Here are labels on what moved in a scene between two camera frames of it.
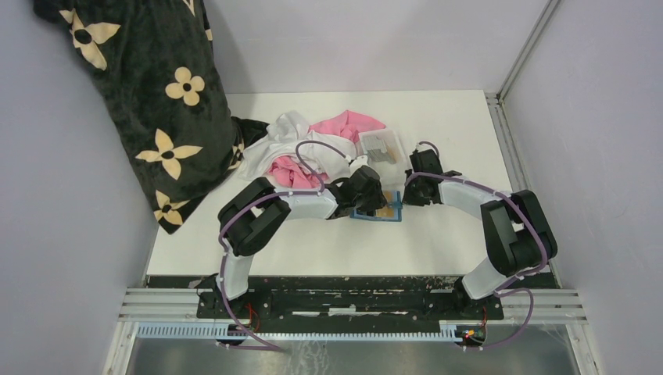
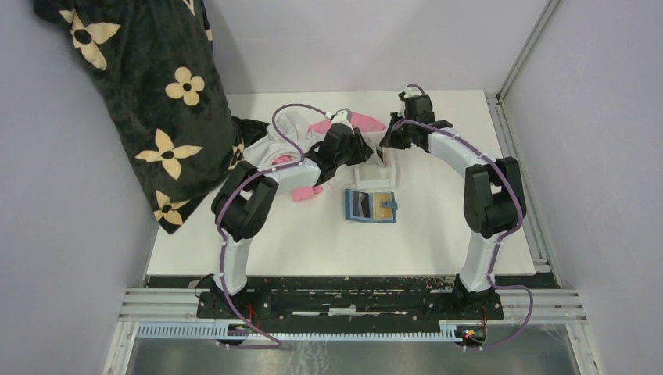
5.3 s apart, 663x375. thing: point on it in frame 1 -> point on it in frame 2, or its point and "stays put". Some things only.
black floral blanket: x=155 y=63 stays put
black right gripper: x=409 y=199 -> x=389 y=140
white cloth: x=290 y=136 stays put
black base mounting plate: x=342 y=300 stays put
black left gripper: x=378 y=200 -> x=363 y=150
